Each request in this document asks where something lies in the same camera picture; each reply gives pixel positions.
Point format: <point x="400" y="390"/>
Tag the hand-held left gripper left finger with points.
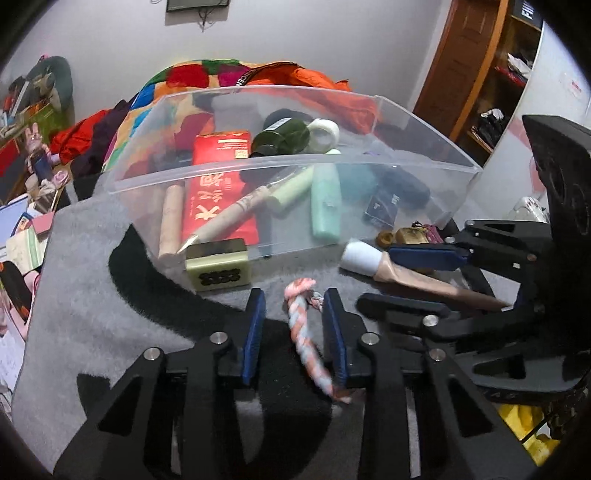
<point x="254" y="337"/>

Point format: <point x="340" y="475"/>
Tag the pink bunny toy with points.
<point x="37" y="143"/>

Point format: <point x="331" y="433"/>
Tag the dark green labelled bottle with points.
<point x="281" y="136"/>

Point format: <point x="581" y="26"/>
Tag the red foil packet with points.
<point x="221" y="147"/>

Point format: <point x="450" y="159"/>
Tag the mint green tube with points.
<point x="325" y="203"/>

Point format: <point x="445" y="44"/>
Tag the white curved wardrobe door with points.
<point x="554" y="69"/>

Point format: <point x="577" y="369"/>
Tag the colourful checkered blanket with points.
<point x="184" y="76"/>

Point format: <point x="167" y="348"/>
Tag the clear plastic storage box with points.
<point x="415" y="147"/>

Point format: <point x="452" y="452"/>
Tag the green tin with black pattern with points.
<point x="217" y="265"/>

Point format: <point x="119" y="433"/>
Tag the yellow cloth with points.
<point x="526" y="429"/>

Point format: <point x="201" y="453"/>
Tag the wooden wardrobe shelf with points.
<point x="503" y="92"/>

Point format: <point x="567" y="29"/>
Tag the dark blue case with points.
<point x="401" y="182"/>

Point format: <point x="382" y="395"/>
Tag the white plastic appliance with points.
<point x="528" y="210"/>

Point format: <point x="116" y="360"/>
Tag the blue book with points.
<point x="11" y="221"/>

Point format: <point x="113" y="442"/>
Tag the orange down jacket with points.
<point x="314" y="78"/>

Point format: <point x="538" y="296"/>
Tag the brown wooden door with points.
<point x="461" y="60"/>

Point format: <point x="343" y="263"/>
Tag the small gold box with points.
<point x="411" y="235"/>

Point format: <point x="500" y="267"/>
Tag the red cloth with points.
<point x="78" y="134"/>

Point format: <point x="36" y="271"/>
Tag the small maroon item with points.
<point x="434" y="233"/>

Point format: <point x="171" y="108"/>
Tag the white tape roll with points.
<point x="325" y="131"/>

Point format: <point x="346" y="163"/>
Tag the dark purple cloth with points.
<point x="104" y="138"/>

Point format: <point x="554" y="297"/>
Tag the grey and black blanket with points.
<point x="92" y="300"/>

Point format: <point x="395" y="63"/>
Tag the pink notebook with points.
<point x="41" y="224"/>

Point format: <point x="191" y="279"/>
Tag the beige cylinder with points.
<point x="171" y="221"/>

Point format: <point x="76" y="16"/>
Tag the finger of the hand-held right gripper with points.
<point x="397" y="309"/>
<point x="425" y="258"/>

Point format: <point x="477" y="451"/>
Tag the beige tube with white cap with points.
<point x="364" y="258"/>

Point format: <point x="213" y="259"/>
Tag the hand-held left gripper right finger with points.
<point x="334" y="341"/>

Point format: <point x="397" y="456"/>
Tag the small dark card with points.
<point x="382" y="208"/>

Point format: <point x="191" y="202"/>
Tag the beige tube with pale cap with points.
<point x="235" y="214"/>

